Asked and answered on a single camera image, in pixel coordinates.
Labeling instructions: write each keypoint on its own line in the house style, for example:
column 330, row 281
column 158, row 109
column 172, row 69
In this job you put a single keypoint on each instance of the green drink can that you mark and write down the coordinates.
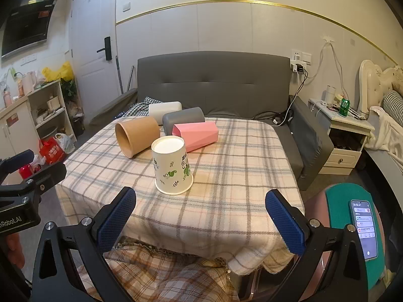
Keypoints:
column 344, row 107

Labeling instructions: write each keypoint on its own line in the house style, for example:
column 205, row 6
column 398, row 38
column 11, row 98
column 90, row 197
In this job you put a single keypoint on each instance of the white nightstand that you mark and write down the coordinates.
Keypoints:
column 346, row 132

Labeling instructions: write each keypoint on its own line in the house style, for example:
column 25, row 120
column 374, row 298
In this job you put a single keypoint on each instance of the cream bed headboard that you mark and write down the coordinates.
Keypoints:
column 373, row 81

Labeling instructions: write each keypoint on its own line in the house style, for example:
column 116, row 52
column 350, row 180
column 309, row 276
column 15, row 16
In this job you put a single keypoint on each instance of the checked pillow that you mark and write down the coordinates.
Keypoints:
column 392, row 107

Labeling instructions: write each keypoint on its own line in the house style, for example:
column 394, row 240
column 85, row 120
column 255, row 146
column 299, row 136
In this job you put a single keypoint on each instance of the black range hood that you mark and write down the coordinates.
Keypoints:
column 25, row 28

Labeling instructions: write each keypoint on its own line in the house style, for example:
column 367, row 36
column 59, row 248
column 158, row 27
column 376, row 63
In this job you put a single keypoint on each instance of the black charger plug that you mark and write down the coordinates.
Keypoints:
column 300, row 68

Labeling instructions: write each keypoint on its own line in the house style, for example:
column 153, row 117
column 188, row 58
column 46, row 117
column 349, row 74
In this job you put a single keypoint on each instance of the grey sofa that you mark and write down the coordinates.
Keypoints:
column 214, row 81

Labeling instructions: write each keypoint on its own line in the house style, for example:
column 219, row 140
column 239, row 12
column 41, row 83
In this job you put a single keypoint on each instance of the yellow plastic bag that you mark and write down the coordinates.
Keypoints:
column 59, row 72

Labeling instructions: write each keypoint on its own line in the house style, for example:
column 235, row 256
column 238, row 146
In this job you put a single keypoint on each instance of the white cup with green print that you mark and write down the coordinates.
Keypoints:
column 171, row 166

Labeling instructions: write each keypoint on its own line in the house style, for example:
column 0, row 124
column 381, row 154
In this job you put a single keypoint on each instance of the white bed blanket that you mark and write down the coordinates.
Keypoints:
column 384, row 132

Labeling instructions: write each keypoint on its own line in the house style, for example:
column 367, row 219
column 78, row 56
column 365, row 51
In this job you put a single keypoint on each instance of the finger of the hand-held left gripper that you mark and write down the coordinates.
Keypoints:
column 50, row 173
column 19, row 160

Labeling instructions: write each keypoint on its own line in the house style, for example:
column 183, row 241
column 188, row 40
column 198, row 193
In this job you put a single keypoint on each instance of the white plastic bag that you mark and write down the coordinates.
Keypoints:
column 66, row 143

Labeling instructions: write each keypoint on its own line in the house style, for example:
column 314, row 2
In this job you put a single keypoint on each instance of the white cylindrical container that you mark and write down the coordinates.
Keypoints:
column 330, row 93

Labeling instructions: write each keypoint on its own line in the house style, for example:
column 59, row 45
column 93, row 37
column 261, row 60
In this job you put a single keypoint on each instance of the smartphone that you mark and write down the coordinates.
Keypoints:
column 365, row 229

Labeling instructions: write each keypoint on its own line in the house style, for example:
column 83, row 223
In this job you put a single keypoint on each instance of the white door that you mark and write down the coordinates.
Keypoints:
column 91, row 37

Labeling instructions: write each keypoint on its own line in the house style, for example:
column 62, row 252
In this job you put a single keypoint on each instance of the grey cup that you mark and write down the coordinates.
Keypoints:
column 182, row 116

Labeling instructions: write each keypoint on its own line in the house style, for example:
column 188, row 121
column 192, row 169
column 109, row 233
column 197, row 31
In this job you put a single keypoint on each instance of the pink faceted cup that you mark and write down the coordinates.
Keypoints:
column 198, row 135

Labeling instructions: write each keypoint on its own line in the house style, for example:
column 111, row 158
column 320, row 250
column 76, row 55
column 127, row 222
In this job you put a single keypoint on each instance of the pale pink kettle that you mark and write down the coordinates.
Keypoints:
column 29, row 83

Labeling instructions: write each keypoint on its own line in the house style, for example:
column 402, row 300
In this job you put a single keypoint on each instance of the beige plaid tablecloth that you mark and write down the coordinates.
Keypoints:
column 236, row 170

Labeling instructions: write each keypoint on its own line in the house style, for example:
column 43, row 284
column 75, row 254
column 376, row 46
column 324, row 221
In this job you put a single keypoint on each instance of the person's left hand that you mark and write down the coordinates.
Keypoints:
column 16, row 251

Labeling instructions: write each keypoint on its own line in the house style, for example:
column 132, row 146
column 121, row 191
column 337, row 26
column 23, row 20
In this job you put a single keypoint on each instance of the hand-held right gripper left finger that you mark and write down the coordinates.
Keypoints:
column 116, row 218

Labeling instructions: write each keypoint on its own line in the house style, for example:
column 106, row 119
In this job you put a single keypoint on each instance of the dark checked cloth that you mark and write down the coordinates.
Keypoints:
column 137, row 108

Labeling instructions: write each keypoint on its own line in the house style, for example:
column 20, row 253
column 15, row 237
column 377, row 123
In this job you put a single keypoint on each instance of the white wall socket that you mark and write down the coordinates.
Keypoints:
column 302, row 56

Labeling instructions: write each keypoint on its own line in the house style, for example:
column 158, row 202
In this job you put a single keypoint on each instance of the white open shelf unit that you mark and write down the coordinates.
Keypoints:
column 61, row 113

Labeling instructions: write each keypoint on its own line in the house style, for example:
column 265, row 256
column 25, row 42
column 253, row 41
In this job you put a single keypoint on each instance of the white light switch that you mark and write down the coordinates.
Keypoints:
column 126, row 6

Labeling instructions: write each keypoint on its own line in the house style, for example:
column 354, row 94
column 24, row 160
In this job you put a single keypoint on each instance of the red bag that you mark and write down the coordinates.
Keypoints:
column 52, row 151

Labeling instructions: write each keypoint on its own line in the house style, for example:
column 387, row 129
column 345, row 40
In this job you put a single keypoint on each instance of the brown paper cup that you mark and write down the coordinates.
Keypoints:
column 140, row 132

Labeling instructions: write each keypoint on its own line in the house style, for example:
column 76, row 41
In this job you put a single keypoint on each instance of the white kitchen counter cabinet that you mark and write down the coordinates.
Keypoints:
column 15, row 125

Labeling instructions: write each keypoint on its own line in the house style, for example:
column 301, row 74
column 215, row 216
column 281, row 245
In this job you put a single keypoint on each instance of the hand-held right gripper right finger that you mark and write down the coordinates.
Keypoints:
column 285, row 226

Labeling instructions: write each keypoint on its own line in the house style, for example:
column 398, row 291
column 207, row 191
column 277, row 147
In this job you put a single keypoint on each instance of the green round stool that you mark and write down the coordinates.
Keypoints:
column 338, row 207

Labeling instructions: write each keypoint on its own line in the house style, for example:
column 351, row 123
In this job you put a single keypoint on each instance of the brown plaid cloth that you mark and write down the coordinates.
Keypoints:
column 163, row 276

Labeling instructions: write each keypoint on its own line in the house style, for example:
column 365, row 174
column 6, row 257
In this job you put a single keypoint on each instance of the plain white cup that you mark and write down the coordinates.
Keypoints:
column 163, row 108

